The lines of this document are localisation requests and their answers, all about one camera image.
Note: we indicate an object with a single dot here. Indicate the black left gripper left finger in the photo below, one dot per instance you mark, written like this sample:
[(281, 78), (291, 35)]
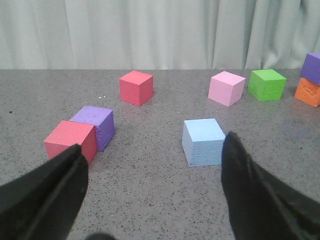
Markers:
[(44, 203)]

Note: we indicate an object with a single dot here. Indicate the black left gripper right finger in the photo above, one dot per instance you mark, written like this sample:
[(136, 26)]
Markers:
[(261, 206)]

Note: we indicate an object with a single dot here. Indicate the light blue foam cube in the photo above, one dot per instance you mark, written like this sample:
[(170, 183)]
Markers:
[(202, 142)]

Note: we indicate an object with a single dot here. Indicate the red foam cube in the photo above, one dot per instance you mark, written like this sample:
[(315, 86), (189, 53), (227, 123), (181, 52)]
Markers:
[(136, 87), (69, 133)]

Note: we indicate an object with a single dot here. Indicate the green foam cube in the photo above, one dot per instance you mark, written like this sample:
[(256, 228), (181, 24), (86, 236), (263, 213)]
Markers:
[(266, 85)]

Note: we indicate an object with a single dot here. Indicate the pink foam cube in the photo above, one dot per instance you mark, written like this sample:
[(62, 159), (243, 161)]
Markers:
[(226, 88)]

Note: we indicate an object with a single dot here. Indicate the dented orange foam cube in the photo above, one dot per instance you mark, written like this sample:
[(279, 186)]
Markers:
[(308, 92)]

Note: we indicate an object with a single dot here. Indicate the purple foam cube on orange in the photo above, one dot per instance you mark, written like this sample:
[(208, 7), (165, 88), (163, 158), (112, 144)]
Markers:
[(311, 68)]

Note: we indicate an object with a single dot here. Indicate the grey curtain backdrop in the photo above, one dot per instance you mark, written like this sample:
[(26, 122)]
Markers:
[(157, 34)]

